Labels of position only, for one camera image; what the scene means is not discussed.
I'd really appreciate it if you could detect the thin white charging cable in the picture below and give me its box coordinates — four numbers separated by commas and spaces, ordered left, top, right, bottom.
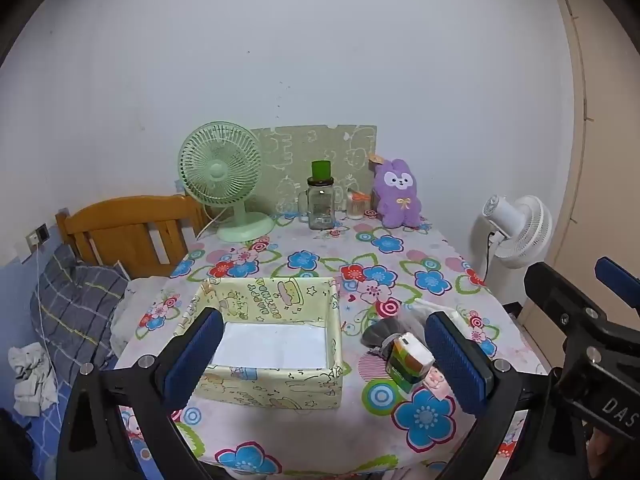
32, 245, 58, 366

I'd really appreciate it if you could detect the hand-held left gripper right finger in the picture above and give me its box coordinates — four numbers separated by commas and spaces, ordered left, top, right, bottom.
424, 311, 586, 480

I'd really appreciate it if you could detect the floral tablecloth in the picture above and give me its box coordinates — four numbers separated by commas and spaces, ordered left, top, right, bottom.
112, 210, 551, 480

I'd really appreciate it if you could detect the grey plaid pillow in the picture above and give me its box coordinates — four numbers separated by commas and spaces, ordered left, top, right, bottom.
30, 245, 131, 381

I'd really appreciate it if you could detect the wooden bed headboard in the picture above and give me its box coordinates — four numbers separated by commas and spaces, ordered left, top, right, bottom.
55, 194, 213, 281

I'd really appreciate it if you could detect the white pillow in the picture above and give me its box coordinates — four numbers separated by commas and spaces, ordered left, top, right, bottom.
112, 277, 168, 353

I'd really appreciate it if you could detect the blue checked bedsheet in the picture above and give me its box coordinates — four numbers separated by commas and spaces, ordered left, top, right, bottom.
0, 355, 151, 480

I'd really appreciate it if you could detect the yellow printed storage box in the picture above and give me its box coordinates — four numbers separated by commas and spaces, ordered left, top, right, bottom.
172, 276, 346, 411

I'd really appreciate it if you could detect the green desk fan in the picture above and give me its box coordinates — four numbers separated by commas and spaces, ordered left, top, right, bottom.
177, 121, 275, 243

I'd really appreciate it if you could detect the grey sock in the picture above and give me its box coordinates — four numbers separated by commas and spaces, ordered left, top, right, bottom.
361, 317, 408, 356

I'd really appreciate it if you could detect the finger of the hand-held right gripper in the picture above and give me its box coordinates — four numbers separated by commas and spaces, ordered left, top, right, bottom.
524, 261, 610, 347
594, 256, 640, 312

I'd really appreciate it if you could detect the clear plastic packet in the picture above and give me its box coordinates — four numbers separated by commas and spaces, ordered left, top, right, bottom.
397, 304, 432, 339

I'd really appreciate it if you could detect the glass jar mug green lid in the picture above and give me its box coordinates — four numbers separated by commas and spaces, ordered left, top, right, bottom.
298, 160, 346, 231

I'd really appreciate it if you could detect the crumpled white cloth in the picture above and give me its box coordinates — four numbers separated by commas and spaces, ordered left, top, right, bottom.
7, 342, 61, 417

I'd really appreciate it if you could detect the wall outlet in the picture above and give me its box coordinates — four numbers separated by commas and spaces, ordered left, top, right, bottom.
25, 224, 51, 251

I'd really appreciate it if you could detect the cotton swab container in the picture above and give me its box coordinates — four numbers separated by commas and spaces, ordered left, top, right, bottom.
346, 187, 372, 221

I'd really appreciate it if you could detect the beige door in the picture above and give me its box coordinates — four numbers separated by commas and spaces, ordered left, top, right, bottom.
547, 0, 640, 321

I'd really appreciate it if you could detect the dark cloth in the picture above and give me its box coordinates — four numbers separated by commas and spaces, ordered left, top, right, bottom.
0, 407, 37, 480

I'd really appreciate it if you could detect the white standing fan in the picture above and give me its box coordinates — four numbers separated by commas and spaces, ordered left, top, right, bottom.
481, 194, 553, 306

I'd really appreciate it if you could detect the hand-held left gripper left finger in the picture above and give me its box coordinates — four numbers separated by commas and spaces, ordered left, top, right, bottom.
59, 307, 226, 480

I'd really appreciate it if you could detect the green printed board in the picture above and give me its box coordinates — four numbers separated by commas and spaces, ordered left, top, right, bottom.
248, 124, 378, 216

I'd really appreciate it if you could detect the purple plush bunny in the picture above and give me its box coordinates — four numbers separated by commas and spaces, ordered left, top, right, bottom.
369, 154, 423, 228

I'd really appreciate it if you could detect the white fan cord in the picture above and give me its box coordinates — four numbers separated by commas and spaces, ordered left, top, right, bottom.
196, 206, 224, 240

